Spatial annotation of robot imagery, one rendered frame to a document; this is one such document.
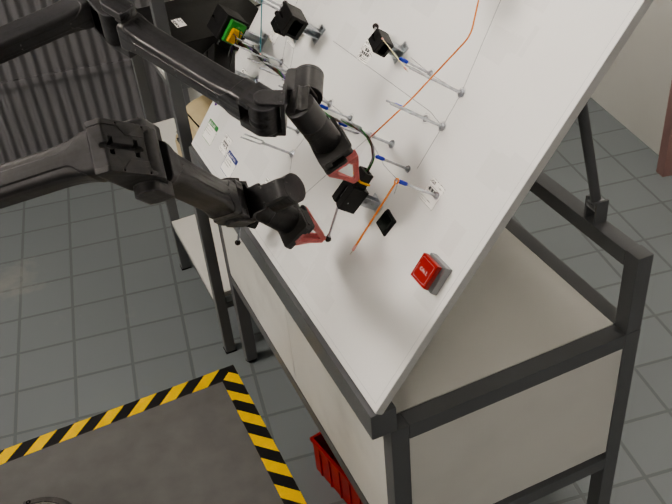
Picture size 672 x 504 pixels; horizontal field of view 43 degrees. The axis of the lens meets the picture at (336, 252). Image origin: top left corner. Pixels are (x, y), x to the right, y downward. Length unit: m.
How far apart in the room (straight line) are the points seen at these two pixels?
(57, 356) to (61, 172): 2.12
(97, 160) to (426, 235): 0.69
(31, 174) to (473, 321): 1.06
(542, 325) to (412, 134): 0.51
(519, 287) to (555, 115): 0.62
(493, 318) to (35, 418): 1.71
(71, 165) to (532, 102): 0.78
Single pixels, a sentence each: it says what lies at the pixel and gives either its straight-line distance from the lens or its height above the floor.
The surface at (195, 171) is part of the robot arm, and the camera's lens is 1.37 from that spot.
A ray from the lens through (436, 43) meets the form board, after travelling 1.78.
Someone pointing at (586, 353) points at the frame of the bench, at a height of 0.79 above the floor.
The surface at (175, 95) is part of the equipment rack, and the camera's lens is 2.52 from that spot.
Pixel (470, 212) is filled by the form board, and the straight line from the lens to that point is 1.55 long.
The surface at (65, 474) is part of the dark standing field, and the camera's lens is 2.87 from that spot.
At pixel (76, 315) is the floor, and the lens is 3.43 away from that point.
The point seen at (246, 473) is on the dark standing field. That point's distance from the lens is 2.70.
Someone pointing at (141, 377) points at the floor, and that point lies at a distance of 3.08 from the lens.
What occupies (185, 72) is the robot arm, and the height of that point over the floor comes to 1.42.
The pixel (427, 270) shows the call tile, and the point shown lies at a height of 1.12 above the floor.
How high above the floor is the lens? 2.08
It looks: 37 degrees down
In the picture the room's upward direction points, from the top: 6 degrees counter-clockwise
